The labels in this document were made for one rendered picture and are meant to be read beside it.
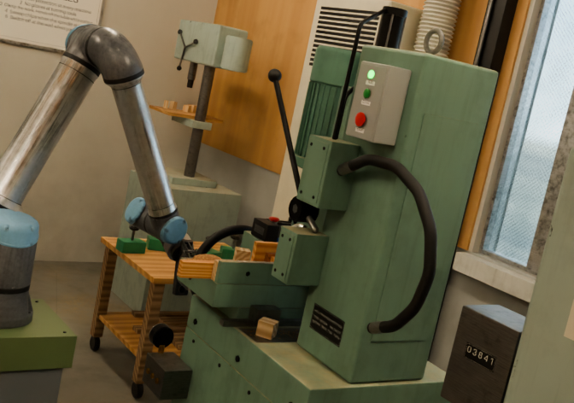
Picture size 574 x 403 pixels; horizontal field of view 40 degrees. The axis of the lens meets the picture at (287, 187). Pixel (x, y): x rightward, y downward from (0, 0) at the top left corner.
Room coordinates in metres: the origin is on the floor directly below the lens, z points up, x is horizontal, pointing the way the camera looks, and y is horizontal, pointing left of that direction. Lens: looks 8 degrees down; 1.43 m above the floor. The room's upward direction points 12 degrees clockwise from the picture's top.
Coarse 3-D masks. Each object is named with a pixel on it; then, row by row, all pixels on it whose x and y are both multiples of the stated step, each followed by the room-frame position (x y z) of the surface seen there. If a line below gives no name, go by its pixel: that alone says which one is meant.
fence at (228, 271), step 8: (224, 264) 1.83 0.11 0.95; (232, 264) 1.84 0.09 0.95; (240, 264) 1.85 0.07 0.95; (248, 264) 1.87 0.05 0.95; (256, 264) 1.88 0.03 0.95; (264, 264) 1.89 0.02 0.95; (272, 264) 1.91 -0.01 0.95; (216, 272) 1.83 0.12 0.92; (224, 272) 1.83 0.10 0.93; (232, 272) 1.84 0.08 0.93; (240, 272) 1.86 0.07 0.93; (248, 272) 1.87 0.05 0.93; (256, 272) 1.88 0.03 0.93; (264, 272) 1.89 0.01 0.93; (216, 280) 1.83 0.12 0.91; (224, 280) 1.83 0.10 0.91; (232, 280) 1.85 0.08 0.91; (240, 280) 1.86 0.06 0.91; (248, 280) 1.87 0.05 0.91; (256, 280) 1.88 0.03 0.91; (264, 280) 1.90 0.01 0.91; (272, 280) 1.91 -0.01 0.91
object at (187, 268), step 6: (180, 264) 1.82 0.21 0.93; (186, 264) 1.81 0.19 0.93; (192, 264) 1.82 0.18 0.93; (198, 264) 1.83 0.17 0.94; (204, 264) 1.84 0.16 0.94; (210, 264) 1.85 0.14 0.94; (180, 270) 1.81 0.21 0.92; (186, 270) 1.81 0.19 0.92; (192, 270) 1.82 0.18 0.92; (198, 270) 1.83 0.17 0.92; (204, 270) 1.84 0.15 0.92; (210, 270) 1.85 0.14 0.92; (180, 276) 1.81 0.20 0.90; (186, 276) 1.82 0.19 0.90; (192, 276) 1.82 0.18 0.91; (198, 276) 1.83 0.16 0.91; (204, 276) 1.84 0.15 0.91; (210, 276) 1.85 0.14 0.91
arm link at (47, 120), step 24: (72, 48) 2.24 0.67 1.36; (72, 72) 2.21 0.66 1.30; (96, 72) 2.25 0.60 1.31; (48, 96) 2.19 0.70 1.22; (72, 96) 2.21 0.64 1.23; (24, 120) 2.19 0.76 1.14; (48, 120) 2.17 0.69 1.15; (24, 144) 2.15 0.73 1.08; (48, 144) 2.18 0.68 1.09; (0, 168) 2.13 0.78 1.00; (24, 168) 2.14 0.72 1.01; (0, 192) 2.11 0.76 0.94; (24, 192) 2.15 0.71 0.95
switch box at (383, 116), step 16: (368, 64) 1.67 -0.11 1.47; (384, 80) 1.62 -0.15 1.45; (400, 80) 1.63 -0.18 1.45; (384, 96) 1.61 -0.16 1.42; (400, 96) 1.64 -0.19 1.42; (352, 112) 1.68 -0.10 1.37; (368, 112) 1.64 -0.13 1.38; (384, 112) 1.62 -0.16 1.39; (400, 112) 1.64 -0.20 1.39; (352, 128) 1.67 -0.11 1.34; (368, 128) 1.63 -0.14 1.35; (384, 128) 1.62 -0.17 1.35
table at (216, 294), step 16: (192, 288) 1.92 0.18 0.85; (208, 288) 1.85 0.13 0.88; (224, 288) 1.84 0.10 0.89; (240, 288) 1.86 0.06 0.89; (256, 288) 1.89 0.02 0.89; (272, 288) 1.91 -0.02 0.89; (288, 288) 1.94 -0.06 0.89; (304, 288) 1.97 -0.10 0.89; (224, 304) 1.84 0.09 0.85; (240, 304) 1.87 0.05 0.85; (256, 304) 1.89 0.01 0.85; (272, 304) 1.92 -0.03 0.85; (288, 304) 1.95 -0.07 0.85; (304, 304) 1.97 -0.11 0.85
